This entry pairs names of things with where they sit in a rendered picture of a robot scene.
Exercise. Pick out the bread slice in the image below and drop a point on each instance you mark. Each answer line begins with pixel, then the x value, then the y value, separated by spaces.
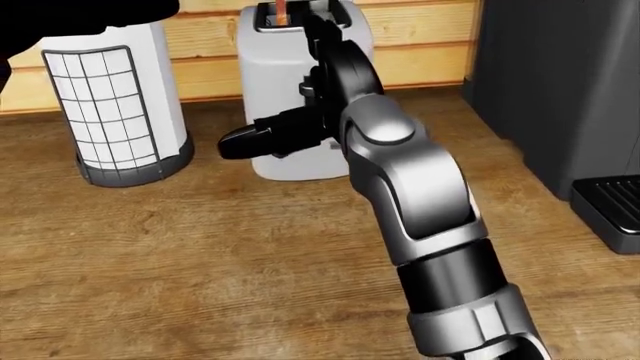
pixel 282 11

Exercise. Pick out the dark grey coffee machine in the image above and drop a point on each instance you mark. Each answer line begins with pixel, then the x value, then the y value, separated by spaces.
pixel 560 105

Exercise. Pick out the black overhead object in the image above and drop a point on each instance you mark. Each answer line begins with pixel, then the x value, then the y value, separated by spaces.
pixel 60 18

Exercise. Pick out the white paper towel holder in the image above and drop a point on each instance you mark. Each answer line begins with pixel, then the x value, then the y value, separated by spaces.
pixel 112 108

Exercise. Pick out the white toaster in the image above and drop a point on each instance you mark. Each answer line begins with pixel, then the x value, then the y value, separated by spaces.
pixel 280 75

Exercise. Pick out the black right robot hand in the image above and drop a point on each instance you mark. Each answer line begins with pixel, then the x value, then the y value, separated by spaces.
pixel 345 71

